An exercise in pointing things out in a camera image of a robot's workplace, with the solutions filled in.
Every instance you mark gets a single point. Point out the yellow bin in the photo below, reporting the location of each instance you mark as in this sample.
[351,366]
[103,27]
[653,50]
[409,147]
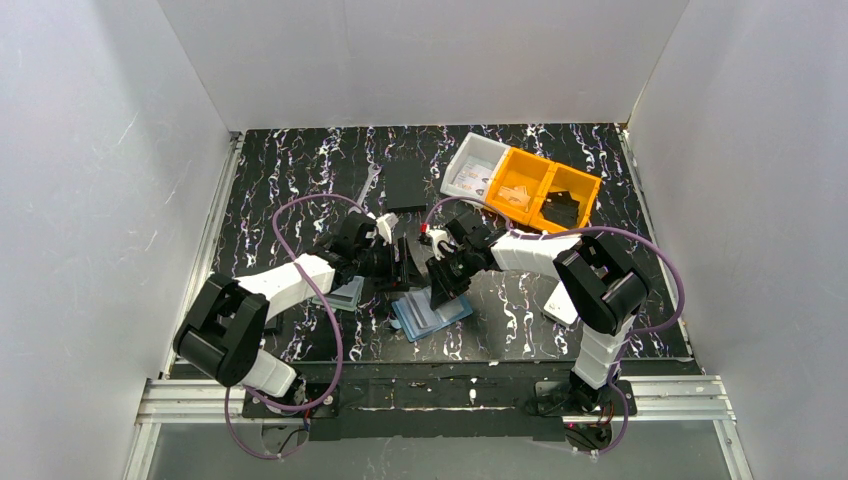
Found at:
[517,187]
[565,199]

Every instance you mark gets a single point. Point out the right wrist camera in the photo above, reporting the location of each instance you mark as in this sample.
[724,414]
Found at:
[437,238]

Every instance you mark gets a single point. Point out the black flat box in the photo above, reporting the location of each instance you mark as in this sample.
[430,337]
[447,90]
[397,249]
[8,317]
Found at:
[404,187]

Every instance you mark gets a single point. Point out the yellow bin right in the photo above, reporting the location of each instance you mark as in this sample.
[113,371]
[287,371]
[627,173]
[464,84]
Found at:
[565,199]

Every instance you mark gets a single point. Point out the blue leather card holder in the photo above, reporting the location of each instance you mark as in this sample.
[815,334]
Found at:
[413,314]

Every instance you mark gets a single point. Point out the silver wrench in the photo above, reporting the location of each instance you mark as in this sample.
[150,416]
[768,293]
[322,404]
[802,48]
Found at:
[372,173]

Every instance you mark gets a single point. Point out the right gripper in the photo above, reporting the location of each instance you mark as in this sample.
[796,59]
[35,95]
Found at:
[448,275]

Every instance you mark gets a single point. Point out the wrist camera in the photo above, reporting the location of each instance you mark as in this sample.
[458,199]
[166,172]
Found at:
[437,238]
[385,226]

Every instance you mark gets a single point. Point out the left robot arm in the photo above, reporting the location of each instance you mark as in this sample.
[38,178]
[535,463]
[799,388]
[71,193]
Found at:
[224,325]

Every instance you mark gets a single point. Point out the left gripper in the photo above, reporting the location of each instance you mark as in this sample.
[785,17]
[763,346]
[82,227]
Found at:
[399,263]

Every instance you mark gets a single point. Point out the white storage bin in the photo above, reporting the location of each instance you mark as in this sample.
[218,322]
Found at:
[472,169]

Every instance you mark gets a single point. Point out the aluminium frame rail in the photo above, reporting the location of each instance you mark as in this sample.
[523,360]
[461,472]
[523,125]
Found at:
[185,401]

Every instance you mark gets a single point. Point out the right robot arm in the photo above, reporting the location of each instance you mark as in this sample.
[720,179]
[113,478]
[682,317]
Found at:
[603,283]

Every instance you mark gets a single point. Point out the yellow bin middle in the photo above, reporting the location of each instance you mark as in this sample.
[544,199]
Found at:
[517,187]

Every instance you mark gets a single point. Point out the white square box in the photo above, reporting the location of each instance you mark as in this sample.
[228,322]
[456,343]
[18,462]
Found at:
[559,307]

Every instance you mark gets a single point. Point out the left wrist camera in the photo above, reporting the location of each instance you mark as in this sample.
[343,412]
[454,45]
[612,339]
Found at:
[385,226]

